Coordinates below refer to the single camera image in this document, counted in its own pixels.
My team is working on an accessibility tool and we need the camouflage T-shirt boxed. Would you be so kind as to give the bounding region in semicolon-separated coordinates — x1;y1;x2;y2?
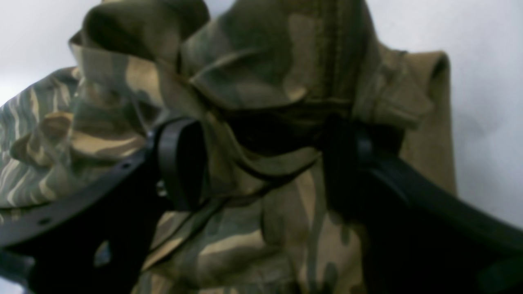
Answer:
1;0;456;294

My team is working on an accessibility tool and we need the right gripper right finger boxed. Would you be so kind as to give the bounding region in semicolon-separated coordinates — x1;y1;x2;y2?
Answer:
323;116;523;294

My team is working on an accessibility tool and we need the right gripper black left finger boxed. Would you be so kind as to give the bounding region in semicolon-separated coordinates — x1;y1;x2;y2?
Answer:
0;118;207;294

